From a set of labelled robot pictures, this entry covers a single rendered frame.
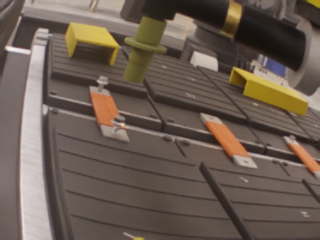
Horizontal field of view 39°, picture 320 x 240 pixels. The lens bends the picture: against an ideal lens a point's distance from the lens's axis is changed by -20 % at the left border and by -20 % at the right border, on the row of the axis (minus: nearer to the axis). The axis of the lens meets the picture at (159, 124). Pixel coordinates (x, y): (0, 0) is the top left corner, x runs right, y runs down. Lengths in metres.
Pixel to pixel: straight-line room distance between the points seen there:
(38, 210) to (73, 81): 0.33
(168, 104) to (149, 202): 0.31
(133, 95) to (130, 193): 0.29
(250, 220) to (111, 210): 0.12
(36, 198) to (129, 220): 0.07
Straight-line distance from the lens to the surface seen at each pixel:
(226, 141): 0.59
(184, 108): 0.68
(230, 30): 0.46
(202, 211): 0.39
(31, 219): 0.33
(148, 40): 0.47
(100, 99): 0.59
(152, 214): 0.36
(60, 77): 0.64
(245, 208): 0.42
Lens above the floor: 1.17
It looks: 17 degrees down
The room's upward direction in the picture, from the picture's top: 19 degrees clockwise
